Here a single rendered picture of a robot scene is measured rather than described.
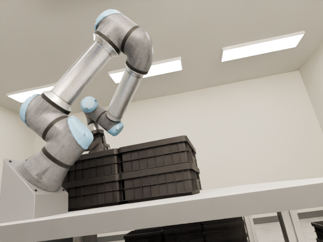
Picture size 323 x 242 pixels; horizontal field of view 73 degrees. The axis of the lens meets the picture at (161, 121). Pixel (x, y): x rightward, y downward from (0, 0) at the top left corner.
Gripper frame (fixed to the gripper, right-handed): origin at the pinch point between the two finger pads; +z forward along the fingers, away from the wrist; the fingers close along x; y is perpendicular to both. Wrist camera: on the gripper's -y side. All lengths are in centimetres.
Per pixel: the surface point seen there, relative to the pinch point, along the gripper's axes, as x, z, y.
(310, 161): -222, 20, 367
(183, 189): -36.5, 17.3, -7.7
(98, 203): -0.7, 13.6, -7.5
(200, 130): -50, -94, 352
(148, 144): -27.4, -3.3, -8.7
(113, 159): -10.6, -2.3, -7.5
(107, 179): -7.0, 5.6, -8.7
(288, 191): -61, 23, -48
